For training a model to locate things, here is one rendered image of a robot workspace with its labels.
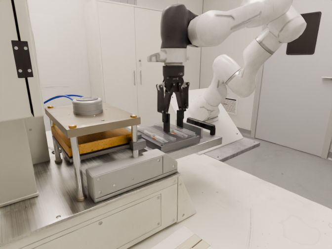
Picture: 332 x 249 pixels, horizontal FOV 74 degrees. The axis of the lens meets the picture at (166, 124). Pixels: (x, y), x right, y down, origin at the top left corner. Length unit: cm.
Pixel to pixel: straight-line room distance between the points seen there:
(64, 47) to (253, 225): 288
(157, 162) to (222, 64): 71
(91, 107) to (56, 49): 257
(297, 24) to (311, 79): 249
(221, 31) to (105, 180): 52
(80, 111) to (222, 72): 76
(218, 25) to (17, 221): 69
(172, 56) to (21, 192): 56
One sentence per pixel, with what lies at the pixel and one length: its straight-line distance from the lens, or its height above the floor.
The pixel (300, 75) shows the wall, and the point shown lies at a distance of 352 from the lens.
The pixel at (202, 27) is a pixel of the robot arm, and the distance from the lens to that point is 70.
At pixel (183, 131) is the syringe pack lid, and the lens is 78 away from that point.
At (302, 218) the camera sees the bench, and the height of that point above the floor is 75.
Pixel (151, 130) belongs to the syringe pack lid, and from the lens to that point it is 80.
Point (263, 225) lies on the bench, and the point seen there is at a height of 75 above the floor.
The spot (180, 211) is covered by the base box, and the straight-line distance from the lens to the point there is 75.
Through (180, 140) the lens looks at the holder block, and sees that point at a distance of 73.
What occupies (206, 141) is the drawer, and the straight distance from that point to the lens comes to 80.
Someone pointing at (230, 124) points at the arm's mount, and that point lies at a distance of 153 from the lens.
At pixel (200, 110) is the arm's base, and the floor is 96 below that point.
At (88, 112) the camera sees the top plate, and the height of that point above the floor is 112.
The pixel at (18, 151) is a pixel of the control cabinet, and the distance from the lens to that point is 60.
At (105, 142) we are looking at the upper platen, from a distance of 58.
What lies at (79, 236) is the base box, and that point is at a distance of 60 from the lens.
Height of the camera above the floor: 125
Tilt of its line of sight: 17 degrees down
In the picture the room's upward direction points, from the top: straight up
